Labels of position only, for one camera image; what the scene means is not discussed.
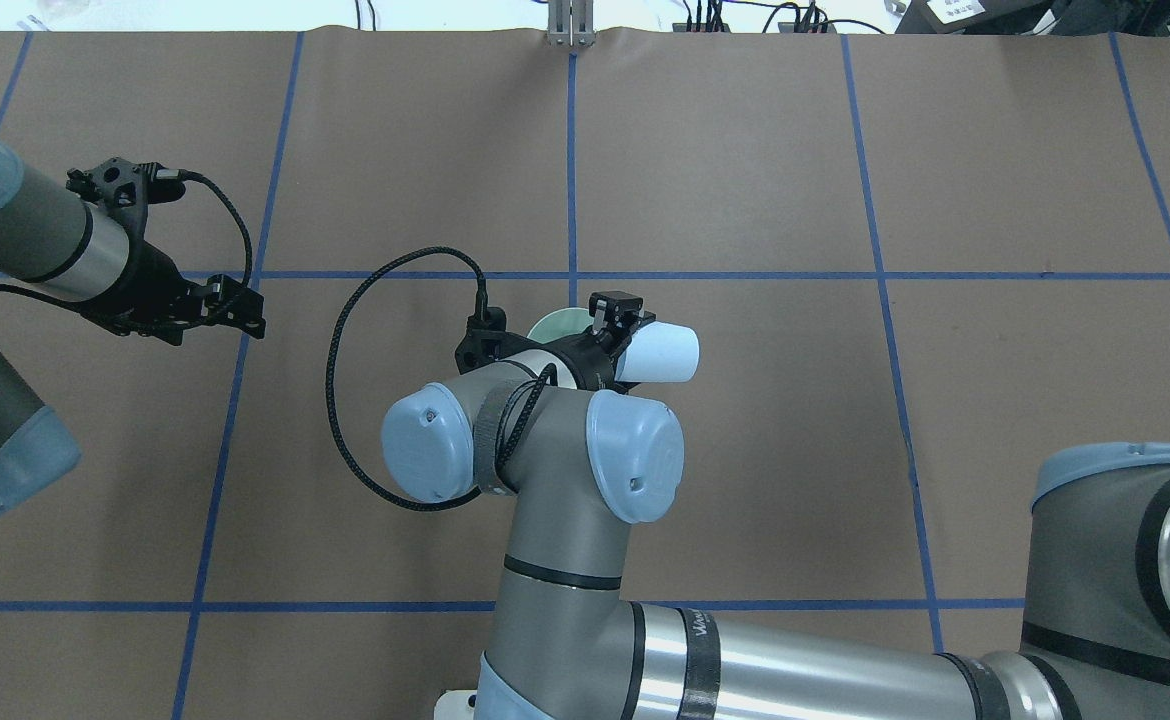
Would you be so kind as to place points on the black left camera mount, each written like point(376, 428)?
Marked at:
point(120, 183)

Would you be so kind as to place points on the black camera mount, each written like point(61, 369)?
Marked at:
point(120, 183)
point(486, 341)

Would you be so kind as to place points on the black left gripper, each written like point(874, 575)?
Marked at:
point(152, 279)

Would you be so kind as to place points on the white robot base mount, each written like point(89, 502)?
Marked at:
point(456, 705)

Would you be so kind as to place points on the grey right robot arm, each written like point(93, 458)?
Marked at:
point(929, 501)

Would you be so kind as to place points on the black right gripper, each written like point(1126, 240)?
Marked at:
point(586, 361)

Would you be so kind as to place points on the light blue plastic cup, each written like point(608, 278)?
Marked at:
point(660, 353)

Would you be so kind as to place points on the aluminium profile post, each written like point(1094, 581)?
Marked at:
point(571, 23)

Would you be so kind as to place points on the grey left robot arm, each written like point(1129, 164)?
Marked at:
point(78, 244)

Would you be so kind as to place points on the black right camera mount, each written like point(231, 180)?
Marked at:
point(486, 341)

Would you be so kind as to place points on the mint green bowl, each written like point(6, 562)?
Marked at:
point(560, 324)

